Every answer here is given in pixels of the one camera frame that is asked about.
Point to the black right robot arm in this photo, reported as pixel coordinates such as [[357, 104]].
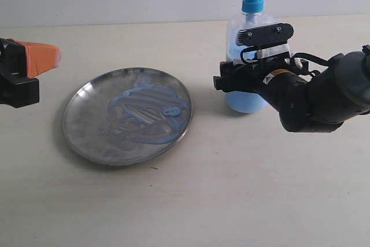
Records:
[[309, 93]]

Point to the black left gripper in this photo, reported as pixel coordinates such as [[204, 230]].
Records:
[[21, 62]]

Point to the smeared light blue paste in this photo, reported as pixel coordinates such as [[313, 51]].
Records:
[[147, 113]]

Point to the round stainless steel plate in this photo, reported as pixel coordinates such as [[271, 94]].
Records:
[[86, 113]]

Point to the blue liquid soap pump bottle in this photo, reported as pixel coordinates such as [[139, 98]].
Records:
[[251, 15]]

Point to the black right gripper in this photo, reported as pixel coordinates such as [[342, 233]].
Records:
[[277, 83]]

